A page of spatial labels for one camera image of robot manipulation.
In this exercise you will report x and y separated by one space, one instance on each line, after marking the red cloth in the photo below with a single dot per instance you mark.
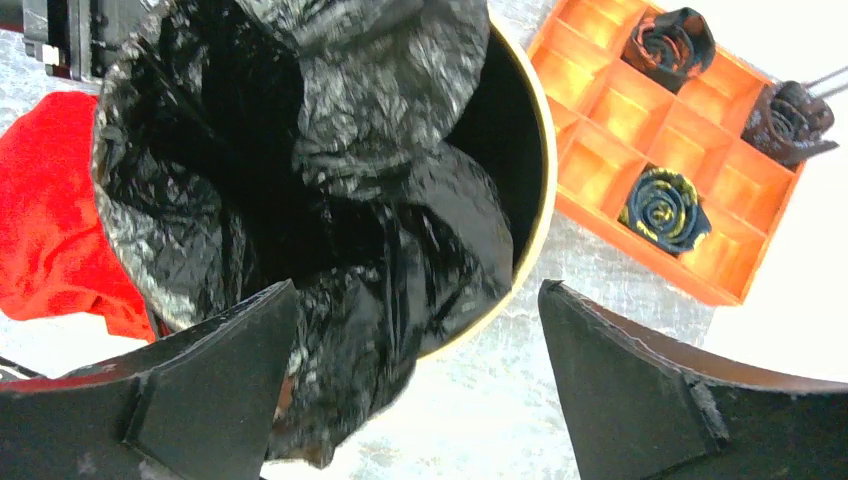
55 258

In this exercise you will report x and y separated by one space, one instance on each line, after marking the orange trash bin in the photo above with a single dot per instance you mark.
507 127

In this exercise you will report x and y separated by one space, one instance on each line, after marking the rolled bag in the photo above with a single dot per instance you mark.
664 208
671 48
787 124

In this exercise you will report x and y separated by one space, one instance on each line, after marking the rolled bag front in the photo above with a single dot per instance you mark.
664 208

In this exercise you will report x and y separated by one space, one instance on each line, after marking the rolled bag back right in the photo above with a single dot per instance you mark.
787 124

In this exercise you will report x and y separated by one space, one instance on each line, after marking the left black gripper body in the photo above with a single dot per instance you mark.
78 39

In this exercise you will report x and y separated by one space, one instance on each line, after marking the rolled bag back left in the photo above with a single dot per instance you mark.
671 48

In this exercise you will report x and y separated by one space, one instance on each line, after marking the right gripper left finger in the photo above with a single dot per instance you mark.
197 404

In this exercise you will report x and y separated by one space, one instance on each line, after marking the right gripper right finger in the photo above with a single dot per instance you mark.
641 405

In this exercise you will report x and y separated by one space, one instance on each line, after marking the orange compartment tray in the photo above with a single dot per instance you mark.
613 123

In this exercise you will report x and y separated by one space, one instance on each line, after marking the black trash bag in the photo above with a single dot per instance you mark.
242 143

